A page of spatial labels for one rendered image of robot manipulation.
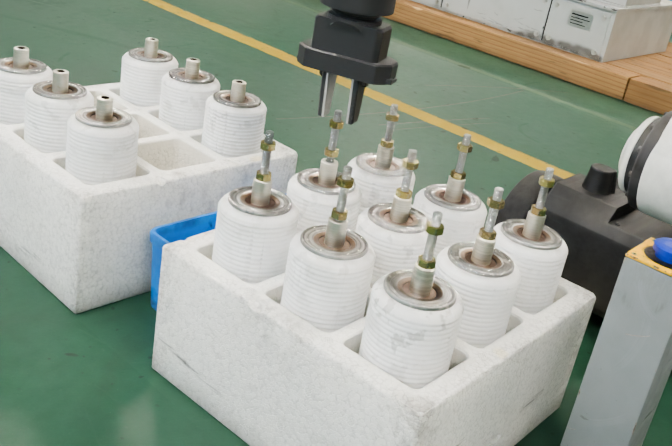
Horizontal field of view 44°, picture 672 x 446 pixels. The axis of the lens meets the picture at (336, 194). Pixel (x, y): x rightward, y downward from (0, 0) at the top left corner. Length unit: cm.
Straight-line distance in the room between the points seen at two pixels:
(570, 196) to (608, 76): 159
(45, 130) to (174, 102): 23
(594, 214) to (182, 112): 67
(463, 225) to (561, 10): 206
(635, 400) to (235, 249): 47
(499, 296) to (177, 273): 37
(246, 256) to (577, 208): 58
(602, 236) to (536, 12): 188
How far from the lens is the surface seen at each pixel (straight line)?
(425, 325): 83
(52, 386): 109
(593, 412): 101
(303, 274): 90
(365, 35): 98
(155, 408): 106
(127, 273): 123
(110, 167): 118
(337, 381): 87
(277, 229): 96
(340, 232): 91
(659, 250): 93
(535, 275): 103
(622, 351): 96
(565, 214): 135
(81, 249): 117
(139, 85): 148
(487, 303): 93
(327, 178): 106
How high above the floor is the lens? 67
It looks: 23 degrees down
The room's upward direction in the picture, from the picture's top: 10 degrees clockwise
